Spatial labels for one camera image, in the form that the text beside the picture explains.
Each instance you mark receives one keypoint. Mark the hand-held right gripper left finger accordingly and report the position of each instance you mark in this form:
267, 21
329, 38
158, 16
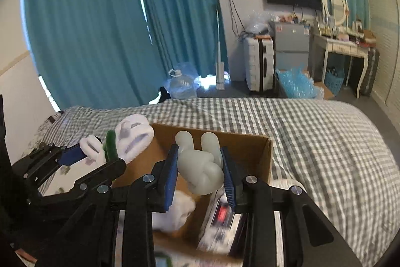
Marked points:
167, 182

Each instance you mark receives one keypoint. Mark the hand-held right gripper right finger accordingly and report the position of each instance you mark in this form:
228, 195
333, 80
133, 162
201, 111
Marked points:
228, 182

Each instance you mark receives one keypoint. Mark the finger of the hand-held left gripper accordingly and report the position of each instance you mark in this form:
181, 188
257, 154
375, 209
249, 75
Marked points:
72, 155
103, 171

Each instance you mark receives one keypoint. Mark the green plush piece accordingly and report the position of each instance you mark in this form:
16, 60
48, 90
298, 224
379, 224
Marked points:
111, 145

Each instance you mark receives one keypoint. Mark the white fluffy plush toy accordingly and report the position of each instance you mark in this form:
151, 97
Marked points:
178, 210

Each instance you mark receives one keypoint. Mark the grey plush toy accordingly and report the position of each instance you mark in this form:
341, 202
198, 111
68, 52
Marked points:
200, 167

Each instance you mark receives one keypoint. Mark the brown cardboard box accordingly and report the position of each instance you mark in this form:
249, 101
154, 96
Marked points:
247, 154

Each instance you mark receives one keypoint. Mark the white plush rabbit toy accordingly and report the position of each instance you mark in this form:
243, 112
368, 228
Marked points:
134, 137

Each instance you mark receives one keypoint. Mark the printed flat packet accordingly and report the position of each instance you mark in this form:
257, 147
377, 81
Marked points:
220, 213

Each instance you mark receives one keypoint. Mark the black and white object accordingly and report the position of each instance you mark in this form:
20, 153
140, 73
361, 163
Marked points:
161, 95

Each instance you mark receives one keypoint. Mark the grey checked bed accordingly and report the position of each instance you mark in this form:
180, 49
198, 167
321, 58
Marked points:
312, 145

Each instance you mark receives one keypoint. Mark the large clear water jug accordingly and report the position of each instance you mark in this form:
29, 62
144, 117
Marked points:
182, 85

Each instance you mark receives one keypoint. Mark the blue plastic bag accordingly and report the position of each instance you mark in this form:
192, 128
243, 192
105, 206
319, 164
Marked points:
193, 71

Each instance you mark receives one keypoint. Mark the white suitcase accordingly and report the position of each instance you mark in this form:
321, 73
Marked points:
256, 63

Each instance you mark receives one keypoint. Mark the small cardboard box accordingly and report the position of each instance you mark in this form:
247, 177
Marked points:
326, 91

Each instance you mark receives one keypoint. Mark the wide teal curtain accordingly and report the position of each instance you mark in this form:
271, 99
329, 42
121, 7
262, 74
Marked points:
84, 20

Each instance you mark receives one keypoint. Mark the blue plastic basket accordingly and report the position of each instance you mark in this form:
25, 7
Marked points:
335, 82

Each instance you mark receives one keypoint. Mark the small grey fridge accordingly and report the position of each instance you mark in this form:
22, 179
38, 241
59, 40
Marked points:
289, 41

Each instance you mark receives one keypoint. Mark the clear plastic bag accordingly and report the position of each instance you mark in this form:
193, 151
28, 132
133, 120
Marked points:
257, 23

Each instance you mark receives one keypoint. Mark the white vanity table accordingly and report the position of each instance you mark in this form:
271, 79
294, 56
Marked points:
337, 46

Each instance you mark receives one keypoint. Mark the dark suitcase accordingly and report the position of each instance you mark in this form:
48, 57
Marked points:
368, 73

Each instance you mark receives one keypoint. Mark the narrow teal curtain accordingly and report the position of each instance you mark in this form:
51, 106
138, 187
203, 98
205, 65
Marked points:
181, 4

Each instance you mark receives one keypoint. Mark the white oval vanity mirror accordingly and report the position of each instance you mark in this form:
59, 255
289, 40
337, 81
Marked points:
336, 4

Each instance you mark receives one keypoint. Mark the white louvered wardrobe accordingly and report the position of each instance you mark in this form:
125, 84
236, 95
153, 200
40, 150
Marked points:
382, 35

